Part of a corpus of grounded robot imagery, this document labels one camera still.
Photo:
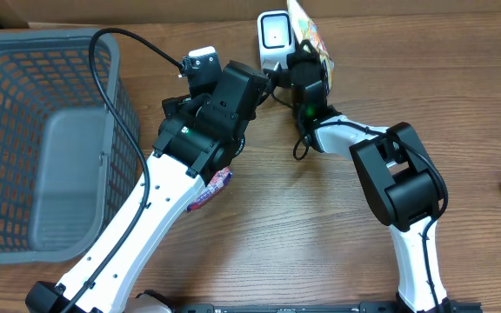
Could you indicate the purple red snack pouch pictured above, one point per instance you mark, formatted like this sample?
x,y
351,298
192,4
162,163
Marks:
x,y
218,183

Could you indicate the white barcode scanner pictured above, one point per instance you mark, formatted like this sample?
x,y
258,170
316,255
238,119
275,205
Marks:
x,y
276,38

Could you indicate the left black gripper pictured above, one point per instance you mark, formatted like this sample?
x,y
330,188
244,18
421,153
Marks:
x,y
175,106

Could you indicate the grey plastic mesh basket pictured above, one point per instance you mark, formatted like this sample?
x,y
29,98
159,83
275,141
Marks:
x,y
65,163

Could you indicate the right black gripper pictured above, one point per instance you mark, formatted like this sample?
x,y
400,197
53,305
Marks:
x,y
303,48

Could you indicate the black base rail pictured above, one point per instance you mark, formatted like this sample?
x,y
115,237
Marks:
x,y
152,302

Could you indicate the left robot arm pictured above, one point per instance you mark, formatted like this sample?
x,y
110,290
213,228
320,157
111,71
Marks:
x,y
199,137

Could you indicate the yellow snack bag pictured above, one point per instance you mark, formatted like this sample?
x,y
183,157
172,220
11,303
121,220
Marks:
x,y
304,28

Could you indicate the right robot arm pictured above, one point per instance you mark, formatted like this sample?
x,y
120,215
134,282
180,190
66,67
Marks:
x,y
403,188

